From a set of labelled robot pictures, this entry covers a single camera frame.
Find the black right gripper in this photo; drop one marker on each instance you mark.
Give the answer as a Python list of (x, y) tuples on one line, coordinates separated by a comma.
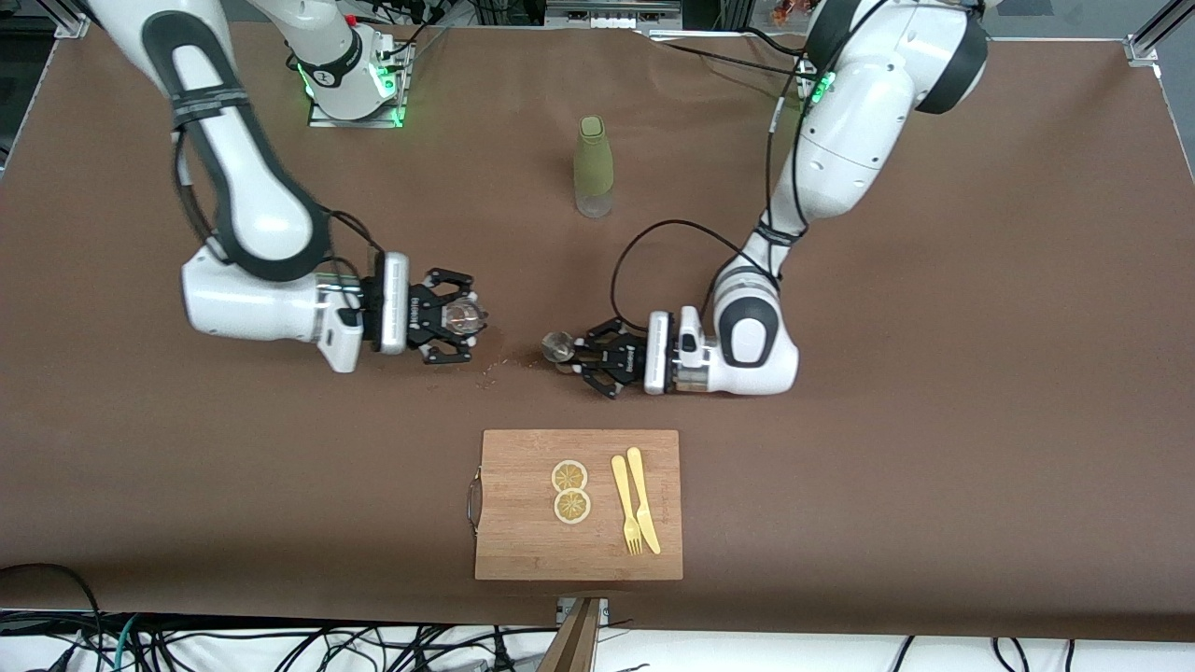
[(416, 314)]

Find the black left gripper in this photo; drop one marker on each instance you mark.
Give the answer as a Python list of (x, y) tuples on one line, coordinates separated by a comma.
[(628, 362)]

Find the clear glass measuring cup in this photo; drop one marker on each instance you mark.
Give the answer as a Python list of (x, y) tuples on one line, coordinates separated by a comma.
[(464, 318)]

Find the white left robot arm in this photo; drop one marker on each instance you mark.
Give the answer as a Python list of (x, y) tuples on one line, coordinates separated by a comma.
[(840, 140)]

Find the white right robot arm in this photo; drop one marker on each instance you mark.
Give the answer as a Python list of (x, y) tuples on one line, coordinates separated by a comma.
[(252, 205)]

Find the spilled liquid puddle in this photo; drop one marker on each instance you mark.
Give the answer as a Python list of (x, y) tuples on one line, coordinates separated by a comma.
[(493, 373)]

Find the dried lemon slice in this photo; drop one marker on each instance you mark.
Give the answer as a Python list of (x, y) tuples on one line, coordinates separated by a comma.
[(572, 507), (569, 476)]

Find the yellow plastic fork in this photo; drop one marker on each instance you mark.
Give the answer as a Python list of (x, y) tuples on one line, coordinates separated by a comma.
[(624, 495)]

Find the yellow plastic knife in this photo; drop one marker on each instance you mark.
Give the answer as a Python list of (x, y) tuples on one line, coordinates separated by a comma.
[(642, 504)]

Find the olive green sleeved bottle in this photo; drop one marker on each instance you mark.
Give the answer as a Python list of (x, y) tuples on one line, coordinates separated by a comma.
[(593, 159)]

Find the brown table cover sheet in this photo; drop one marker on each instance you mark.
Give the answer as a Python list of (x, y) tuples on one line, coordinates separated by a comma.
[(934, 373)]

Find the orange background item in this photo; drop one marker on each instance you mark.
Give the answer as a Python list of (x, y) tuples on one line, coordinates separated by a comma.
[(789, 9)]

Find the small metal bracket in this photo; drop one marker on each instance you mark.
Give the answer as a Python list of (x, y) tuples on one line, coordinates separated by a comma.
[(564, 608)]

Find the wooden post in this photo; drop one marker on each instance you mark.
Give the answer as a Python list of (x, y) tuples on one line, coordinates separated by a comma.
[(574, 644)]

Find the aluminium rail in background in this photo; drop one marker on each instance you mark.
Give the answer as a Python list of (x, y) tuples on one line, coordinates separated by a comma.
[(611, 11)]

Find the aluminium frame corner profile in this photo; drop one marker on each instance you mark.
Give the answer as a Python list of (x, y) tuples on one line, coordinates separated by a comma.
[(70, 20), (1153, 37)]

